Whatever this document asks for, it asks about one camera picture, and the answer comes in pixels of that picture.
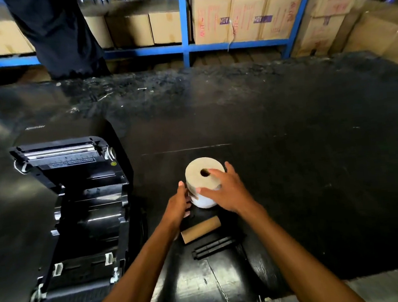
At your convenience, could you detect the person's right hand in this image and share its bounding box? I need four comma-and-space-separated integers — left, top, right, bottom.
194, 159, 260, 220

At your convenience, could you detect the person's left hand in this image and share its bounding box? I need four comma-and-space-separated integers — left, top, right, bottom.
160, 180, 195, 230

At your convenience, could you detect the white label paper roll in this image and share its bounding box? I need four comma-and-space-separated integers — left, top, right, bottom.
183, 155, 229, 211

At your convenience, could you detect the person's right forearm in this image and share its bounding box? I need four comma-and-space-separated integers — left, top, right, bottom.
238, 193, 368, 302

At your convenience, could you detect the person's left forearm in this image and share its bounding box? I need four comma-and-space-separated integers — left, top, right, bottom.
71, 216, 188, 302

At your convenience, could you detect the brown cardboard tube core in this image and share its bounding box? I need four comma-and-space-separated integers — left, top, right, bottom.
179, 215, 224, 245

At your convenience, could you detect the black plastic roll spindle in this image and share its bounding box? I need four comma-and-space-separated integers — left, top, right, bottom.
191, 236, 238, 261

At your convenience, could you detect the black label printer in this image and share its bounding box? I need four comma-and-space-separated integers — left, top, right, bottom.
6, 114, 154, 302

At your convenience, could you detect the blue metal shelf rack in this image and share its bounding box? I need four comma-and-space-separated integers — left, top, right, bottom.
0, 0, 325, 85

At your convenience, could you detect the row of cardboard boxes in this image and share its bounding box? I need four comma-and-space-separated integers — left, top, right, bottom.
0, 0, 308, 65

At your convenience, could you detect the stack of large cardboard cartons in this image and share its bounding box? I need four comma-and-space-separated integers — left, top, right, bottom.
286, 0, 398, 76

